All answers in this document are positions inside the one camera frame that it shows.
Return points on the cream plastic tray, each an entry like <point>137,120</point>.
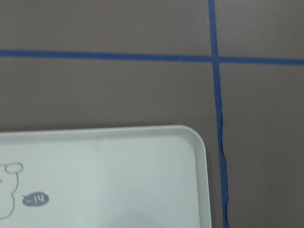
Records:
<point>132,177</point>

